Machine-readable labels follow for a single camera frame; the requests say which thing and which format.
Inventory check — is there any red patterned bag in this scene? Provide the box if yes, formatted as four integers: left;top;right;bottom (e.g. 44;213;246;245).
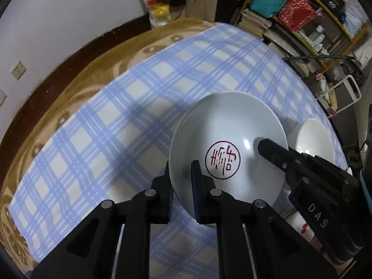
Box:
277;0;319;32

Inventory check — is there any yellow snack bag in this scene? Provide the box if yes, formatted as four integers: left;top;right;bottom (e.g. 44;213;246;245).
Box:
146;0;172;28

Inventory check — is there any wall socket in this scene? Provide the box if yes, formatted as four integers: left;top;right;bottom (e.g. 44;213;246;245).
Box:
10;60;27;80
0;90;7;106

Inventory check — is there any wooden bookshelf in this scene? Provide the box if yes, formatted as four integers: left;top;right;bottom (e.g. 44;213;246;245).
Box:
235;0;371;79

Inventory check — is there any green pole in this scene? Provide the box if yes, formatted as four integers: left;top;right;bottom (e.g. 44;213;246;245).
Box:
282;55;356;62

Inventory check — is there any white utility cart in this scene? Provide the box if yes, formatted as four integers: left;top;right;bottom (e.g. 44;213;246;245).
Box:
316;74;362;118

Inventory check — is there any large white bowl red mark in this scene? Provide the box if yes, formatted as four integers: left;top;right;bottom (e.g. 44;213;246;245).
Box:
287;118;335;163

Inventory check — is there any blue white plaid tablecloth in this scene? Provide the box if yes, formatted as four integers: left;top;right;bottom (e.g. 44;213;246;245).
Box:
9;24;331;261

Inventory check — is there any small white bowl red pattern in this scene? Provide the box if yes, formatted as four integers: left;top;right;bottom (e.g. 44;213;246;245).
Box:
286;211;322;252

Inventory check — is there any stack of books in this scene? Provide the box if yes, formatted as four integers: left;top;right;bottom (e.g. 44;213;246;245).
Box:
237;9;272;38

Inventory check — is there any white plate red seal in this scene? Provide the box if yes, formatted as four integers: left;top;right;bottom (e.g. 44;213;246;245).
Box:
169;91;288;216

